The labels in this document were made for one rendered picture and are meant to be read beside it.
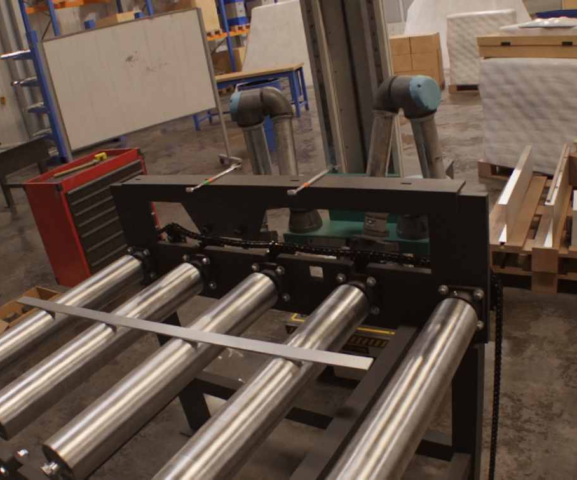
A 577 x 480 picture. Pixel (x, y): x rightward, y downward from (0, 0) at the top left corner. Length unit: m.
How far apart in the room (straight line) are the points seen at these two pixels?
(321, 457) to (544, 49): 3.86
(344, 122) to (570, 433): 1.58
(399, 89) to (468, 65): 7.71
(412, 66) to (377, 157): 7.76
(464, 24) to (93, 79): 6.07
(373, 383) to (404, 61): 8.61
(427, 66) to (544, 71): 5.27
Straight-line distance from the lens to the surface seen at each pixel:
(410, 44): 9.59
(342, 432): 1.18
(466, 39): 9.46
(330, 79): 2.26
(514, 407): 2.38
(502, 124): 4.81
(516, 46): 4.64
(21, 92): 12.32
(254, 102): 2.11
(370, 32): 2.15
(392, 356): 1.37
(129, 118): 6.14
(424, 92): 1.81
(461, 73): 9.58
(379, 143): 1.91
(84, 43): 6.03
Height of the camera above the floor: 1.60
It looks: 24 degrees down
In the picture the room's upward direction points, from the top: 10 degrees counter-clockwise
